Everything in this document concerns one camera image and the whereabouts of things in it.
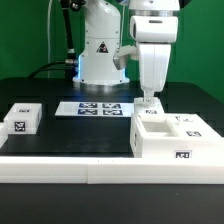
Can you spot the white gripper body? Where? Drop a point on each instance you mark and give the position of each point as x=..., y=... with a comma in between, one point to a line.
x=154, y=36

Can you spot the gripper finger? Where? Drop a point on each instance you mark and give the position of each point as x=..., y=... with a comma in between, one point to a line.
x=148, y=98

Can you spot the white cabinet door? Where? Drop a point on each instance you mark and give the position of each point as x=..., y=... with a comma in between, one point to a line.
x=153, y=106
x=190, y=125

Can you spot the white cabinet body box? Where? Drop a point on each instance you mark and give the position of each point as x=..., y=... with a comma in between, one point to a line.
x=151, y=138

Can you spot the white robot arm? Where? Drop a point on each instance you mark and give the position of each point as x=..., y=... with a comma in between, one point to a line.
x=115, y=33

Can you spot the white cabinet top block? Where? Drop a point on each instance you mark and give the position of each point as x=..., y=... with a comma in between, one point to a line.
x=23, y=118

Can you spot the white U-shaped obstacle fence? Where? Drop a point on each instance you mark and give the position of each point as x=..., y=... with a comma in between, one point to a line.
x=201, y=167

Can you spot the white marker base plate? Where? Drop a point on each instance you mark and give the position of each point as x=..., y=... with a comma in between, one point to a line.
x=94, y=109

